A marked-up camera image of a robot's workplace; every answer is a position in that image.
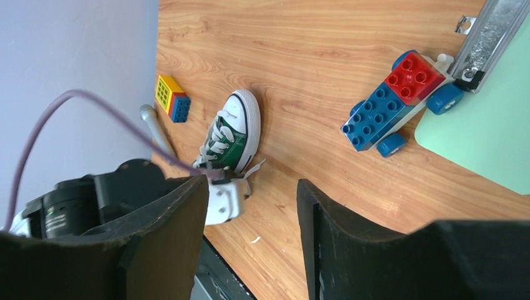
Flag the blue yellow toy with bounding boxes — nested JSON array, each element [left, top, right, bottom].
[[155, 75, 191, 123]]

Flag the blue red toy car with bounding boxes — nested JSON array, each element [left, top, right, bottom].
[[341, 50, 464, 158]]

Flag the white shoelace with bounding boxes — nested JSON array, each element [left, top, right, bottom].
[[192, 109, 264, 178]]

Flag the light green clipboard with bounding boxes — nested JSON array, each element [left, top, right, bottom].
[[414, 1, 529, 195]]

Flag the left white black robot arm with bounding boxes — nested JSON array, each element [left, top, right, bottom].
[[9, 159, 187, 239]]

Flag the silver microphone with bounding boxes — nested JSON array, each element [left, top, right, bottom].
[[140, 104, 176, 157]]

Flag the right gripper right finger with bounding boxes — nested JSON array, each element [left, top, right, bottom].
[[296, 179, 529, 299]]

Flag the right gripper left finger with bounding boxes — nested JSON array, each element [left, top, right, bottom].
[[1, 175, 209, 299]]

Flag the green canvas sneaker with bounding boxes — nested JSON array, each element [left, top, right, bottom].
[[192, 89, 261, 173]]

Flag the small white lace scrap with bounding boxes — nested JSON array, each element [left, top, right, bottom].
[[250, 236, 261, 244]]

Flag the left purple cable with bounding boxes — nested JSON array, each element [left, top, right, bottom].
[[3, 89, 223, 233]]

